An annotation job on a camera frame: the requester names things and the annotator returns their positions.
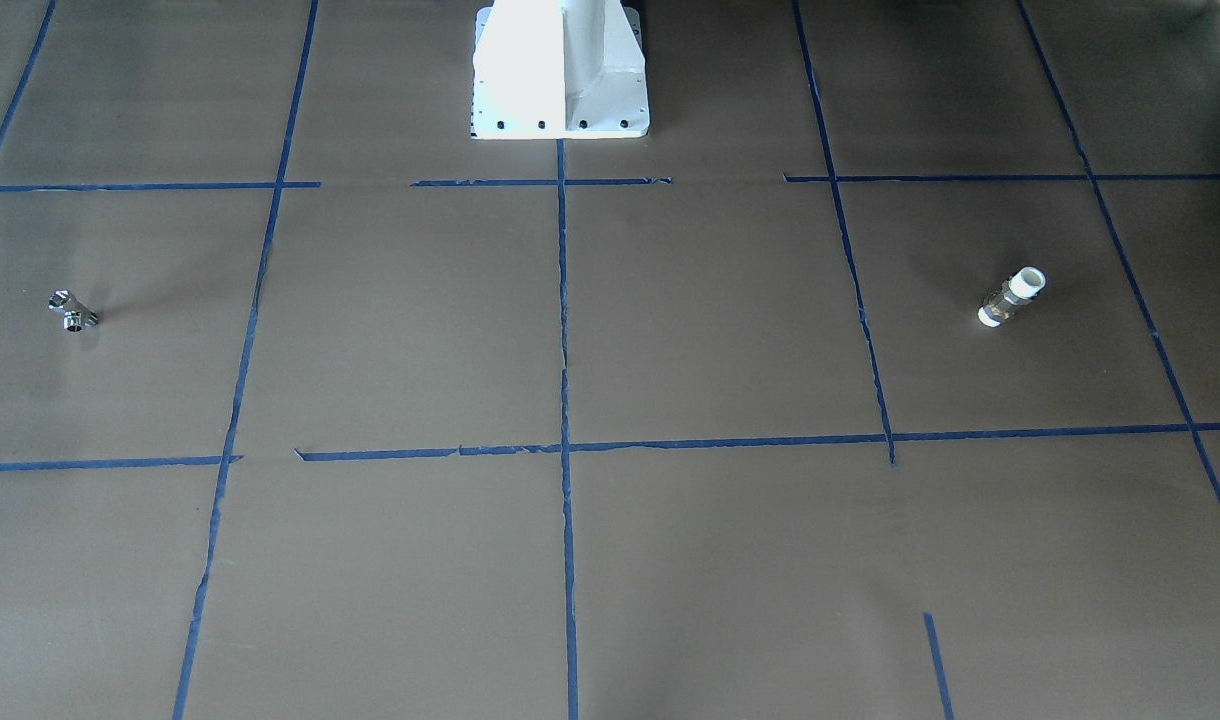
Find small chrome angle valve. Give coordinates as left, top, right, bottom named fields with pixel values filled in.
left=48, top=290, right=101, bottom=333

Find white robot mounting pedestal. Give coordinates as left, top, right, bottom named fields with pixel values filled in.
left=468, top=1, right=651, bottom=142

